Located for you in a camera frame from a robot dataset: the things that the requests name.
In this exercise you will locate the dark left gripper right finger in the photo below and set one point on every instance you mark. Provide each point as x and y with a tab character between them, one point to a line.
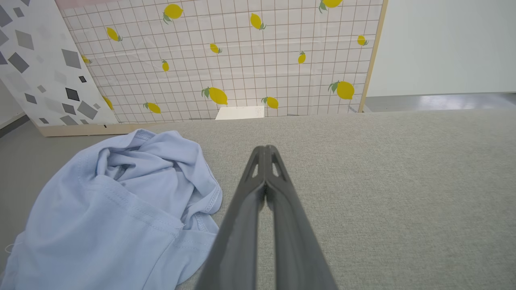
294	241

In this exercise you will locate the grey fabric sofa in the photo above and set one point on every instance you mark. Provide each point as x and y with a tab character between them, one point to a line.
403	201

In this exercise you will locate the lemon print grid panel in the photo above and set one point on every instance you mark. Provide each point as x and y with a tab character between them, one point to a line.
242	64

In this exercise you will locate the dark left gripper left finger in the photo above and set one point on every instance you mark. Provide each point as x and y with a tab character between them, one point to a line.
238	233

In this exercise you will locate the light blue polo shirt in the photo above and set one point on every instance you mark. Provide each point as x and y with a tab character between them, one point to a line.
100	225

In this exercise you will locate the grey terrazzo print panel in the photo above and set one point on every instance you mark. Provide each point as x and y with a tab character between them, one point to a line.
40	60

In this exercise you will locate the white box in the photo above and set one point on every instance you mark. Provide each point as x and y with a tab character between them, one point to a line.
240	113

